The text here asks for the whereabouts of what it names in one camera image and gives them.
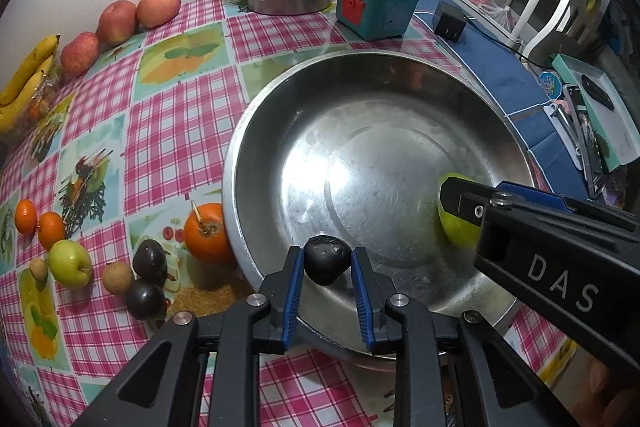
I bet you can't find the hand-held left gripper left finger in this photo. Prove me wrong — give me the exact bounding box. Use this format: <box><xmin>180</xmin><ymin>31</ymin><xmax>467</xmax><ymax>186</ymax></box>
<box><xmin>89</xmin><ymin>247</ymin><xmax>306</xmax><ymax>427</ymax></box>

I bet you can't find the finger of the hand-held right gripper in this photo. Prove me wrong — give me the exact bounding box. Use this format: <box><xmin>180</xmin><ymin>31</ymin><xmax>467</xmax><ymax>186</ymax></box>
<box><xmin>439</xmin><ymin>176</ymin><xmax>494</xmax><ymax>229</ymax></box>
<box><xmin>491</xmin><ymin>180</ymin><xmax>574</xmax><ymax>214</ymax></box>

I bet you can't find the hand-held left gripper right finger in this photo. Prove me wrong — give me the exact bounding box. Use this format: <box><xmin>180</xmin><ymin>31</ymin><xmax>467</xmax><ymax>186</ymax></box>
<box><xmin>350</xmin><ymin>247</ymin><xmax>571</xmax><ymax>427</ymax></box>

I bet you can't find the green jujube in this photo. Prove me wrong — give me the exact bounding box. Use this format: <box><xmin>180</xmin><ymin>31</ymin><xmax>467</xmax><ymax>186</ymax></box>
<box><xmin>437</xmin><ymin>172</ymin><xmax>484</xmax><ymax>250</ymax></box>
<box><xmin>48</xmin><ymin>239</ymin><xmax>94</xmax><ymax>289</ymax></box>

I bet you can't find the dark purple passion fruit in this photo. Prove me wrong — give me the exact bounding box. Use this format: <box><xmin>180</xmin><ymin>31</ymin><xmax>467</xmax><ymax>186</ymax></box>
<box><xmin>303</xmin><ymin>235</ymin><xmax>351</xmax><ymax>286</ymax></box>
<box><xmin>125</xmin><ymin>282</ymin><xmax>166</xmax><ymax>322</ymax></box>
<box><xmin>132</xmin><ymin>239</ymin><xmax>169</xmax><ymax>283</ymax></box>

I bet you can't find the stainless steel basin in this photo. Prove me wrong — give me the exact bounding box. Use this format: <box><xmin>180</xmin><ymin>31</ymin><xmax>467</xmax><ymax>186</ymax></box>
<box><xmin>221</xmin><ymin>52</ymin><xmax>539</xmax><ymax>361</ymax></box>

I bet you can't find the smartphone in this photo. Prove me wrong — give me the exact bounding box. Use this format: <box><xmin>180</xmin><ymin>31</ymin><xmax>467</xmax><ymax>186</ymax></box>
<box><xmin>562</xmin><ymin>83</ymin><xmax>607</xmax><ymax>198</ymax></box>

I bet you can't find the orange persimmon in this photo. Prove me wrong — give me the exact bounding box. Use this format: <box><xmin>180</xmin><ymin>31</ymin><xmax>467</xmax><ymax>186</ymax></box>
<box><xmin>183</xmin><ymin>201</ymin><xmax>232</xmax><ymax>264</ymax></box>

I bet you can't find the teal cardboard box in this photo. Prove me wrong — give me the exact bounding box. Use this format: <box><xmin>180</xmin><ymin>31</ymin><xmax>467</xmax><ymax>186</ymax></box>
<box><xmin>551</xmin><ymin>53</ymin><xmax>640</xmax><ymax>174</ymax></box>

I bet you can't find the round blue coaster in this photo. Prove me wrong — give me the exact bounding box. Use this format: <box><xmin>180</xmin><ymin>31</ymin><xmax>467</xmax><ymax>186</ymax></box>
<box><xmin>538</xmin><ymin>69</ymin><xmax>566</xmax><ymax>100</ymax></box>

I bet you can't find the black oval device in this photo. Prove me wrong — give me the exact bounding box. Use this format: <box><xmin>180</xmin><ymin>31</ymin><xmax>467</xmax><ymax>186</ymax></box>
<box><xmin>579</xmin><ymin>74</ymin><xmax>617</xmax><ymax>111</ymax></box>

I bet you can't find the blue cloth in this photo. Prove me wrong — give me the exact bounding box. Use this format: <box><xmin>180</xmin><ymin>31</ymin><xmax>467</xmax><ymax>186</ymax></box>
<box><xmin>407</xmin><ymin>0</ymin><xmax>597</xmax><ymax>204</ymax></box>

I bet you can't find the black power adapter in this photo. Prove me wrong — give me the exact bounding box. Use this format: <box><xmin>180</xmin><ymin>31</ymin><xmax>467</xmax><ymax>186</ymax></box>
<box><xmin>432</xmin><ymin>1</ymin><xmax>467</xmax><ymax>43</ymax></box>

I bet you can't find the plastic bag with red contents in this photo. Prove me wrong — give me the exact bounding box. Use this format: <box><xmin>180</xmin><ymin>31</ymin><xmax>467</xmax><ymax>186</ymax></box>
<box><xmin>459</xmin><ymin>0</ymin><xmax>517</xmax><ymax>34</ymax></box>

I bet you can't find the pink checkered tablecloth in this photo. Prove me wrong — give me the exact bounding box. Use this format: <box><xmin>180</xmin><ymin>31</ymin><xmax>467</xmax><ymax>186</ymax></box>
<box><xmin>0</xmin><ymin>0</ymin><xmax>576</xmax><ymax>427</ymax></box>

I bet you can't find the small orange mandarin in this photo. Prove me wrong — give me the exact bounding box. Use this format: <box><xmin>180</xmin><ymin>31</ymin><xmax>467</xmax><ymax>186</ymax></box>
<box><xmin>38</xmin><ymin>211</ymin><xmax>67</xmax><ymax>252</ymax></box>
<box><xmin>15</xmin><ymin>199</ymin><xmax>39</xmax><ymax>236</ymax></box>

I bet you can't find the red apple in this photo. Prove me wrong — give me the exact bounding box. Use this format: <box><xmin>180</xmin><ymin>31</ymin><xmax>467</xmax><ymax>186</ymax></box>
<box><xmin>60</xmin><ymin>32</ymin><xmax>101</xmax><ymax>79</ymax></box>
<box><xmin>96</xmin><ymin>0</ymin><xmax>139</xmax><ymax>47</ymax></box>
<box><xmin>136</xmin><ymin>0</ymin><xmax>182</xmax><ymax>28</ymax></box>

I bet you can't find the clear plastic fruit pack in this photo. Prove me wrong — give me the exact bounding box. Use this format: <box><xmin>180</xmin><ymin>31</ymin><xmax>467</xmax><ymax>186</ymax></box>
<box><xmin>20</xmin><ymin>71</ymin><xmax>64</xmax><ymax>128</ymax></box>

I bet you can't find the yellow banana bunch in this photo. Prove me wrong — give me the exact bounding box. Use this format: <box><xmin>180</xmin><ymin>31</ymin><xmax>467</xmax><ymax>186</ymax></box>
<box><xmin>0</xmin><ymin>35</ymin><xmax>61</xmax><ymax>136</ymax></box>

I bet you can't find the black adapter cable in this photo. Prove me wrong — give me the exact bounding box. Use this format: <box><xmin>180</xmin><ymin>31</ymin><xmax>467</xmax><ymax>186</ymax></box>
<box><xmin>464</xmin><ymin>14</ymin><xmax>553</xmax><ymax>70</ymax></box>

